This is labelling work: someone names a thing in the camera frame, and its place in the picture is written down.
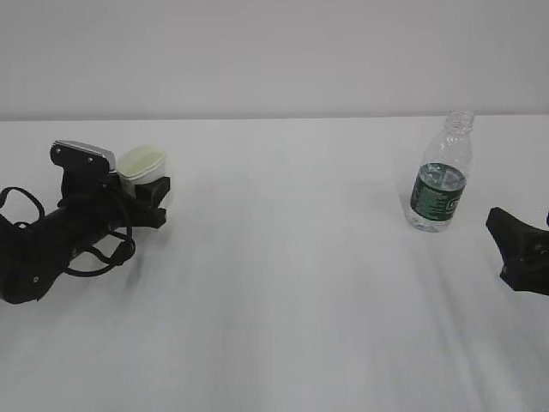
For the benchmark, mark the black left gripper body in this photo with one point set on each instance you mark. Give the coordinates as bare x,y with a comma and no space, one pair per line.
111,207

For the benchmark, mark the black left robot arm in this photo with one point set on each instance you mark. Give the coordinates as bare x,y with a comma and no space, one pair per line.
89,234

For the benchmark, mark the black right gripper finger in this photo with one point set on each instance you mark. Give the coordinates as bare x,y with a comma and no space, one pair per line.
516,241

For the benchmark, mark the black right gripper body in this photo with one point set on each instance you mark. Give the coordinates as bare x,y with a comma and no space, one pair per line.
526,268

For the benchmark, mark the white paper cup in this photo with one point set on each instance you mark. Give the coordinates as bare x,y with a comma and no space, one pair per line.
140,166

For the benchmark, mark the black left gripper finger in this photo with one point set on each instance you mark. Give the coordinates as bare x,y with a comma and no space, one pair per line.
149,197

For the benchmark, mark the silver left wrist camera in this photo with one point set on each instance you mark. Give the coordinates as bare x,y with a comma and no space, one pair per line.
87,169

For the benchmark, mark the clear water bottle green label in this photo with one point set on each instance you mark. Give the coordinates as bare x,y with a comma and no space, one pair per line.
442,175

